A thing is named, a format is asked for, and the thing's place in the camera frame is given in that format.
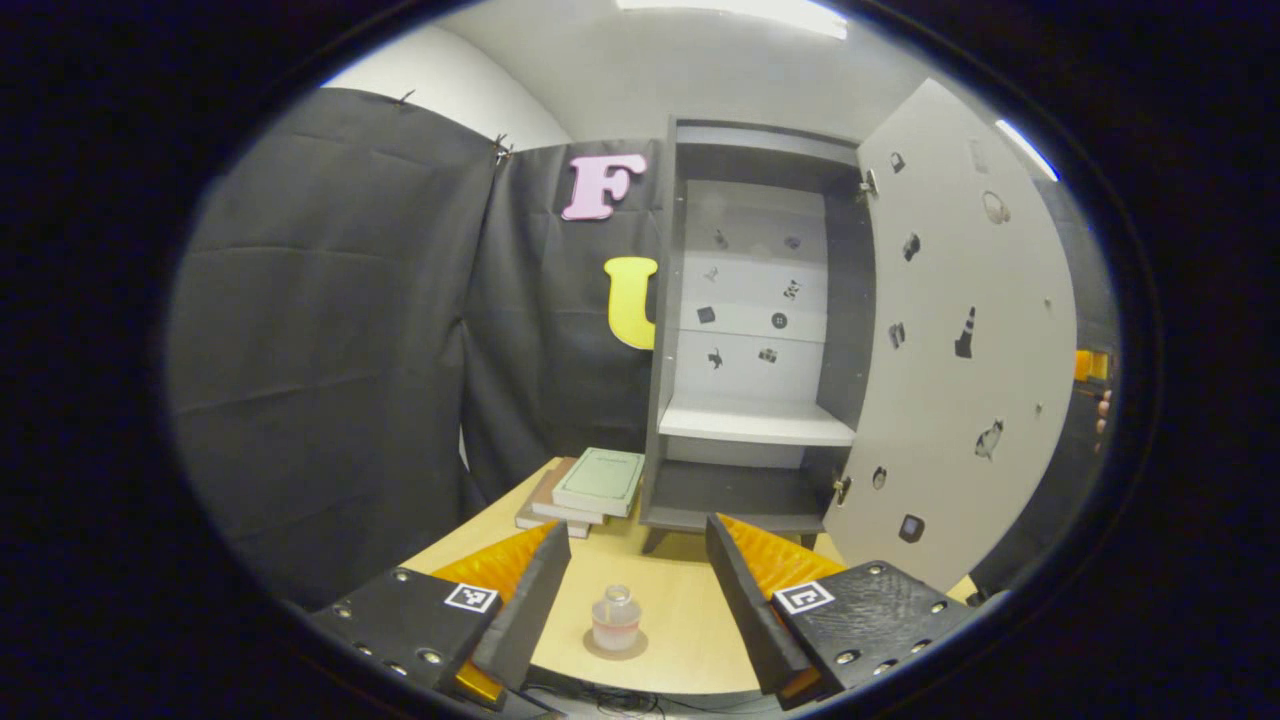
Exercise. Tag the long ceiling light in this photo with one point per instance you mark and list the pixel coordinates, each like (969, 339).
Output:
(740, 12)
(1028, 150)

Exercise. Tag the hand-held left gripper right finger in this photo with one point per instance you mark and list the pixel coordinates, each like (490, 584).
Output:
(745, 610)

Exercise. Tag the dark grey cabinet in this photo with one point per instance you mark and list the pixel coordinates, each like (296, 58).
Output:
(750, 420)

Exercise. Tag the clear plastic bottle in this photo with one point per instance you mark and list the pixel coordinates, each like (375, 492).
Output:
(616, 620)

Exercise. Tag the pink book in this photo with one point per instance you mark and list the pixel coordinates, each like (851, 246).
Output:
(548, 498)

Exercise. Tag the grey book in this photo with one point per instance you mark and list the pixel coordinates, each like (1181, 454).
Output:
(535, 520)

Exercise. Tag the green book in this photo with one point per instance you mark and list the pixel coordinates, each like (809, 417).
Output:
(600, 478)

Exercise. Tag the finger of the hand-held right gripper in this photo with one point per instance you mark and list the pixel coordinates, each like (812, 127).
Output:
(1090, 365)

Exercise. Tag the black backdrop cloth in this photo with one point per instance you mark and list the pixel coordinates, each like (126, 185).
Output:
(340, 350)

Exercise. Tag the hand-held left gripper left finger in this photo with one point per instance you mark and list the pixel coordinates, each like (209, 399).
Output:
(525, 610)

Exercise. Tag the round brown coaster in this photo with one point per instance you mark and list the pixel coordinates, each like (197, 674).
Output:
(615, 654)

